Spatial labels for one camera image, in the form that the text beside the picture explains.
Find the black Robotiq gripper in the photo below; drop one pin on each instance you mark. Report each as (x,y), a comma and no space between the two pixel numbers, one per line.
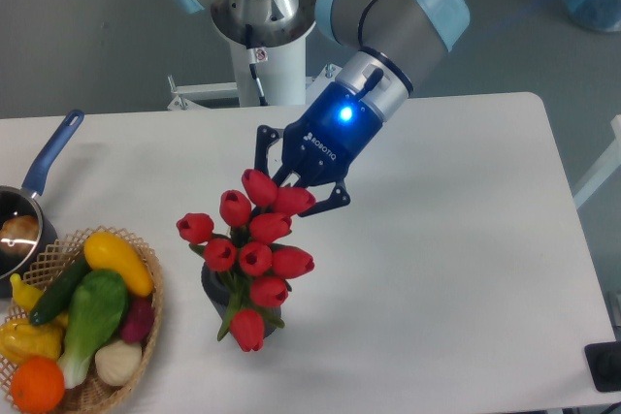
(320,146)

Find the red tulip bouquet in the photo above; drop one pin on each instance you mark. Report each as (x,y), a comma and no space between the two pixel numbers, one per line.
(248,262)

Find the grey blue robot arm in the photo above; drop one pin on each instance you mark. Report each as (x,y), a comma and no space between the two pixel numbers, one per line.
(352,63)

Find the dark grey ribbed vase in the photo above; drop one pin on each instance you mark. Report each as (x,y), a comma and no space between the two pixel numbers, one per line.
(219,296)

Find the yellow squash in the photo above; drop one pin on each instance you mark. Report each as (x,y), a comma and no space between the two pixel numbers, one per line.
(106,251)

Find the green bok choy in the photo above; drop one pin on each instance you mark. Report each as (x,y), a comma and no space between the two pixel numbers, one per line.
(95,312)

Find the white garlic bulb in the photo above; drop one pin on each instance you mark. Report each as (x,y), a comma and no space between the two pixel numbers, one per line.
(116,362)

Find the green cucumber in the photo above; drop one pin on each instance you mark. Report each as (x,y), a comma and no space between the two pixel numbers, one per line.
(59,294)

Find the browned bread in pan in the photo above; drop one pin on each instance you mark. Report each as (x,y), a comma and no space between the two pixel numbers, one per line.
(19,235)

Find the yellow banana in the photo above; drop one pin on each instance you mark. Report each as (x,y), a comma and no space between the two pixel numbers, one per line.
(24,298)

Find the woven wicker basket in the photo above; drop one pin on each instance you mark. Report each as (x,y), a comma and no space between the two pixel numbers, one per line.
(94,395)

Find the yellow bell pepper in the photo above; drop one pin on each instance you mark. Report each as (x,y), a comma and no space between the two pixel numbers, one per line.
(20,341)

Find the orange fruit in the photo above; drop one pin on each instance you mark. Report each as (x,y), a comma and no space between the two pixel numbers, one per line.
(37,386)

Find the black device at edge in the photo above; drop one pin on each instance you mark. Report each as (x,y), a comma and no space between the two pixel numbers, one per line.
(604,364)

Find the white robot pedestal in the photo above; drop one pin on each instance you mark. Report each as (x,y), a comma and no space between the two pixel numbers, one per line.
(267,40)

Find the blue handled saucepan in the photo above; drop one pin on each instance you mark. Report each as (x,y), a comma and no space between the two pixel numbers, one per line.
(24,200)

